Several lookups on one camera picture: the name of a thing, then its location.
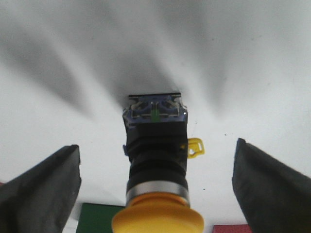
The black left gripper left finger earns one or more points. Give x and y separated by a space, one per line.
41 199

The green cube left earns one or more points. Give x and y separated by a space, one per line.
97 218

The pink cube middle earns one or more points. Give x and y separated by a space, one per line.
242 228

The yellow push button switch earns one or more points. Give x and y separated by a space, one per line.
158 148

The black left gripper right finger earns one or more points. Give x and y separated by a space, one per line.
273 197

